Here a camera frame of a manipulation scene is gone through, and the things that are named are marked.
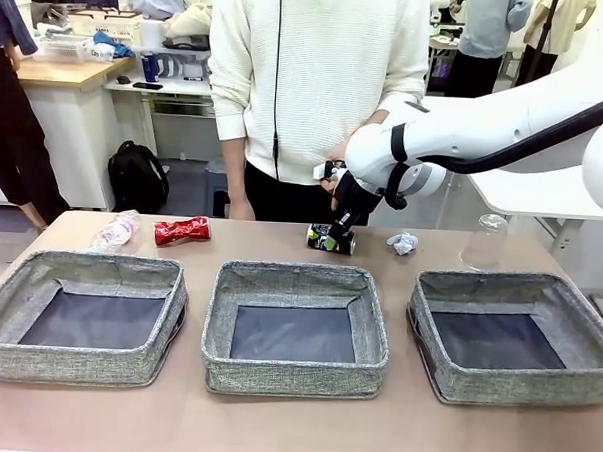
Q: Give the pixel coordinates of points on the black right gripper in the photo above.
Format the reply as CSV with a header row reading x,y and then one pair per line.
x,y
355,198

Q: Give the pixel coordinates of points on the crushed black drink can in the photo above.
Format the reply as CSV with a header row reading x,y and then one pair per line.
x,y
318,242

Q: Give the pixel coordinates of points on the clear plastic cup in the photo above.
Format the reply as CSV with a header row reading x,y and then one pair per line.
x,y
486,244

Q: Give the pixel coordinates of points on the crushed red cola can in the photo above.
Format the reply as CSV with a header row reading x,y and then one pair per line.
x,y
181,231

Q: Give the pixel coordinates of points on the clear bottle with pink label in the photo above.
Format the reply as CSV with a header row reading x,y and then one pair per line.
x,y
116,230

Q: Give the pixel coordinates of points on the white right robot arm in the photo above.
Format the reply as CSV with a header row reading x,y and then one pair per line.
x,y
486,129

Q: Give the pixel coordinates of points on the person's right forearm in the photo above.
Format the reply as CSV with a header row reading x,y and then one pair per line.
x,y
234,168

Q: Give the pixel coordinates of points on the person's left hand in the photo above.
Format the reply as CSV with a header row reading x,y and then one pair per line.
x,y
337,152

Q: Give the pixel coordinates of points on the person's right hand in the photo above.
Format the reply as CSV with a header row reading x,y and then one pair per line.
x,y
242,208

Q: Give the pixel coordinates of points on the crumpled white paper ball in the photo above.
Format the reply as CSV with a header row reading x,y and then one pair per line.
x,y
402,244

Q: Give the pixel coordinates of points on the grey fabric basket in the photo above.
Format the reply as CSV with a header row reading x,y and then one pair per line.
x,y
514,388
295,376
75,363

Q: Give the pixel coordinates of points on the person in white sweater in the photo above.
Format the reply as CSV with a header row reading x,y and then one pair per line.
x,y
307,86

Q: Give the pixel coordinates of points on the white folding table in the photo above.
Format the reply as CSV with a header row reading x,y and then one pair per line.
x,y
533,196

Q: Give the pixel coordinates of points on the black backpack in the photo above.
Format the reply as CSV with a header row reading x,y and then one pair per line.
x,y
138,179

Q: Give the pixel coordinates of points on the white desk with shelf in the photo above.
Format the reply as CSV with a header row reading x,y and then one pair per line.
x,y
187,88

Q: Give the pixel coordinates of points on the bystander in light blue top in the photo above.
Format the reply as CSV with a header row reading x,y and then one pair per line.
x,y
485,39

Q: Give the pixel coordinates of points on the black smartphone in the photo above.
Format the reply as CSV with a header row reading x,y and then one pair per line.
x,y
147,85

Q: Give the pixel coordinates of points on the blue drink bottle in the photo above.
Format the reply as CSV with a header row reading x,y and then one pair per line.
x,y
148,69

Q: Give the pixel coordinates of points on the cream fabric bag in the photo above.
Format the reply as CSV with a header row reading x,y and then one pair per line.
x,y
190,23

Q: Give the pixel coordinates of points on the black computer mouse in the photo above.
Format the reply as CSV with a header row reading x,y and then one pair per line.
x,y
124,79

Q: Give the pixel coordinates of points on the black tripod pole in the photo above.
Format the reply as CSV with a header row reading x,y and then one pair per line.
x,y
542,39

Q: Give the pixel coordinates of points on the blue cloth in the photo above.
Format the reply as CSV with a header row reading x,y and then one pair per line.
x,y
112,41

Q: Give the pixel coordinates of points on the figure in cream jacket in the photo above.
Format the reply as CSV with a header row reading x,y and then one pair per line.
x,y
565,27

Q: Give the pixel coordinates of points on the wooden top counter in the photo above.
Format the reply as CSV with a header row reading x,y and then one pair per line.
x,y
60,125

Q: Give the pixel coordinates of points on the white plastic crate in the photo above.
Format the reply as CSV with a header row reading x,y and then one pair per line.
x,y
105,27

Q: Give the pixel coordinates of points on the clear plastic tray basket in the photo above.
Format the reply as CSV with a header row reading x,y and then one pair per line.
x,y
64,48

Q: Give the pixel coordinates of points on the bystander in dark blue shirt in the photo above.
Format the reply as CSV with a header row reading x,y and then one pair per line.
x,y
10,123

